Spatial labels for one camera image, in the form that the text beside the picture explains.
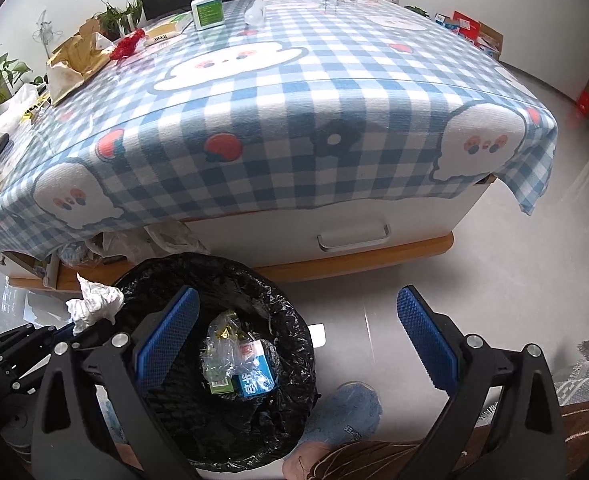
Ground yellow snack packet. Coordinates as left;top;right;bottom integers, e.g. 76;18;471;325
18;91;52;123

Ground crumpled whitish plastic bag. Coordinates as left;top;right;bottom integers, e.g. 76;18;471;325
87;224;210;266

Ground white pill bottle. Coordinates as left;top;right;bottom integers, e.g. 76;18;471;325
190;0;224;31

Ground green white box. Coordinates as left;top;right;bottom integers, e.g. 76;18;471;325
142;12;195;47

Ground thin leafy potted plant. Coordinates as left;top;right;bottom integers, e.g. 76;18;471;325
88;0;144;36

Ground blue milk carton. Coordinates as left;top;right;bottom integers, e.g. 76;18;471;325
232;340;278;400

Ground white plastic bag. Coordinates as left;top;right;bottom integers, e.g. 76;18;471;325
0;84;38;136

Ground white tissue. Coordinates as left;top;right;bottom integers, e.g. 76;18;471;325
65;274;125;336

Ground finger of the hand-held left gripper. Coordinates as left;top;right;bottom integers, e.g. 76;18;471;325
0;322;88;353
0;350;55;397

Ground red knotted ornament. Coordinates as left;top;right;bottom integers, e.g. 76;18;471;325
110;29;148;61

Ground red printed box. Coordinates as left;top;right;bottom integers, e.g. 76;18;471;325
452;10;483;43

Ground brown cardboard carton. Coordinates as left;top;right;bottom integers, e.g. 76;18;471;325
475;21;504;58

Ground wiry dry plant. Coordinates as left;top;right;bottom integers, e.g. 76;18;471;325
32;7;58;56

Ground blue checked printed tablecloth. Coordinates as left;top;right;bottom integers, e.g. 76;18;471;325
0;0;559;263

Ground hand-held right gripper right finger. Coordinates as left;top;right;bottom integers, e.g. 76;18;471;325
397;285;568;480

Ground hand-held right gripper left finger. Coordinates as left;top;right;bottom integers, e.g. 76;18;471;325
30;286;202;480

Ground clear plastic wrapper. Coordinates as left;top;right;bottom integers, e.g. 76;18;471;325
199;310;255;386

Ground tall gold foil bag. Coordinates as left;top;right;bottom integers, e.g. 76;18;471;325
46;19;115;107

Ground bin with black liner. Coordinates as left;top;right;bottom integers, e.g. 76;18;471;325
102;254;320;472

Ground person's leg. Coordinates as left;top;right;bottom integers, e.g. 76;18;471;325
282;397;589;480

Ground blue slipper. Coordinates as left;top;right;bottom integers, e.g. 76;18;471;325
302;381;383;448

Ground white table with wooden base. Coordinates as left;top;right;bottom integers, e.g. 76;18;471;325
0;187;470;293

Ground green medicine box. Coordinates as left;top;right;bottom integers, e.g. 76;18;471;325
208;377;238;396

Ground blue printed box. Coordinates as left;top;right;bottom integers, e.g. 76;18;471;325
435;12;463;36

